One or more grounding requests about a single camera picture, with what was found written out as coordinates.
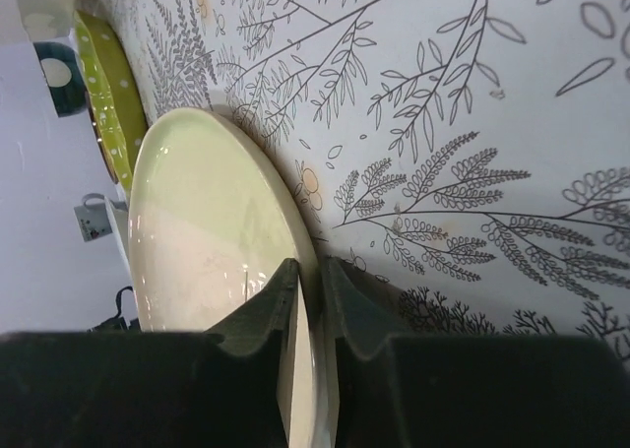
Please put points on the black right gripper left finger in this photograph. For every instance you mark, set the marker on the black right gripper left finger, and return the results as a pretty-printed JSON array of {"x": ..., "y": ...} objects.
[{"x": 216, "y": 388}]

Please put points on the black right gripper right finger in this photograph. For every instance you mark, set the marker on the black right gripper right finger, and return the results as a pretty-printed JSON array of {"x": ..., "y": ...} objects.
[{"x": 398, "y": 388}]

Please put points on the beige green floral plate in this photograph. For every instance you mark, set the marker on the beige green floral plate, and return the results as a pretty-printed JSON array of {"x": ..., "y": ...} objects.
[{"x": 210, "y": 220}]

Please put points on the green dotted scalloped plate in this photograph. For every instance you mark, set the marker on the green dotted scalloped plate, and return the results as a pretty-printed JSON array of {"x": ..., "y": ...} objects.
[{"x": 115, "y": 104}]

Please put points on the small grey white mug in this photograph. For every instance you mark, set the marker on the small grey white mug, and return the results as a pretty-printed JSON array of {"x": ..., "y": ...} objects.
[{"x": 99, "y": 216}]

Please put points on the floral patterned table mat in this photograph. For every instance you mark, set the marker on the floral patterned table mat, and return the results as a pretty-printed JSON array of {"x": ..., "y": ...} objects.
[{"x": 472, "y": 153}]

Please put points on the small white dark bowl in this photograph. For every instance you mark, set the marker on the small white dark bowl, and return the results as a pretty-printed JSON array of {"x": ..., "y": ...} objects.
[{"x": 59, "y": 65}]

